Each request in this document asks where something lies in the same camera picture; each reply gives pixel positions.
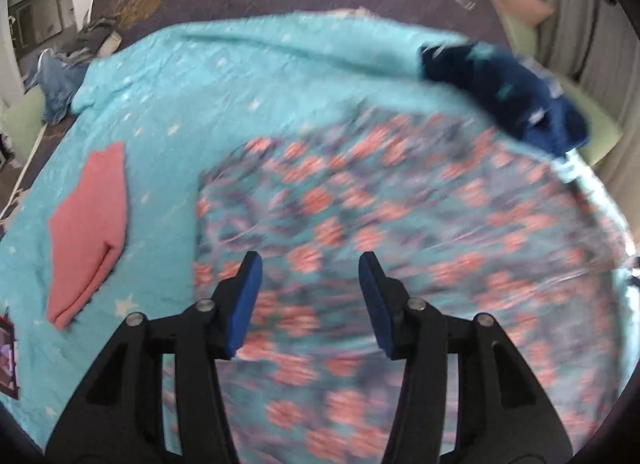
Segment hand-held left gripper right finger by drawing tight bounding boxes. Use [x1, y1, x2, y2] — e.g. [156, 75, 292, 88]
[358, 251, 573, 464]

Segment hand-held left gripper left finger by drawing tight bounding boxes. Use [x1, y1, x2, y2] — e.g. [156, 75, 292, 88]
[45, 251, 263, 464]

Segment teal floral print garment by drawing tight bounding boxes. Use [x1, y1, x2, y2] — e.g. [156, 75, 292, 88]
[192, 111, 633, 464]

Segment grey crumpled clothes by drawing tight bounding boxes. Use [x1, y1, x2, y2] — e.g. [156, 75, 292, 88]
[67, 19, 124, 65]

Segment pink folded garment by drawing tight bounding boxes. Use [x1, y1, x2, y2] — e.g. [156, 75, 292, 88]
[46, 140, 129, 331]

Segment teal star print quilt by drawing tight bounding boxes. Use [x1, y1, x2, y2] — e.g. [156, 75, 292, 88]
[0, 11, 636, 450]

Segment dark red printed card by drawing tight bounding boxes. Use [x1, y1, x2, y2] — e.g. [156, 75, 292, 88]
[0, 316, 21, 400]

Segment navy star print fleece garment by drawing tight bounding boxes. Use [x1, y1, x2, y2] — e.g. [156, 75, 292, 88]
[417, 41, 590, 157]

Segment blue jeans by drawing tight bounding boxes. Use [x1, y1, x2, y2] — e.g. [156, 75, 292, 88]
[37, 49, 89, 123]

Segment small green pillow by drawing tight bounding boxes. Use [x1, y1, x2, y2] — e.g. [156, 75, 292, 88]
[502, 15, 539, 63]

